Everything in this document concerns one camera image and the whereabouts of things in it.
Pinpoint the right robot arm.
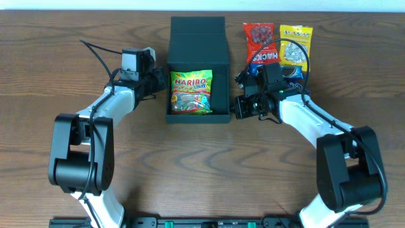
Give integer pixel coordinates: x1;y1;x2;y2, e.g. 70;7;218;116
230;63;388;227

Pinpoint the blue Oreo cookie pack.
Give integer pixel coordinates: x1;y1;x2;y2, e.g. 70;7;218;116
248;63;304;80

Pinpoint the green Haribo worms bag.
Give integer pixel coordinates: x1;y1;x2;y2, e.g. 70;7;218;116
170;70;213;115

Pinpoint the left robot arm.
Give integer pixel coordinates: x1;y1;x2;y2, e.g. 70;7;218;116
48;47;167;227

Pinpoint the dark green box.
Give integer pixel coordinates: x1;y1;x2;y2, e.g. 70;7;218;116
166;16;231;124

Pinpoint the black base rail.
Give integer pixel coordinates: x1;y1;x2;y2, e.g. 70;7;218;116
48;217;370;228

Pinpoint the blue Eclipse mint pack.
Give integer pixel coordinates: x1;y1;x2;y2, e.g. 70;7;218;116
287;81;311;95

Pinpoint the yellow seed snack bag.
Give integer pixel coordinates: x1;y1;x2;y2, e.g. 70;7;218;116
279;25;313;72

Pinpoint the red Hacks candy bag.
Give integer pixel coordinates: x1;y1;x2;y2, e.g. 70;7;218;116
243;23;280;66

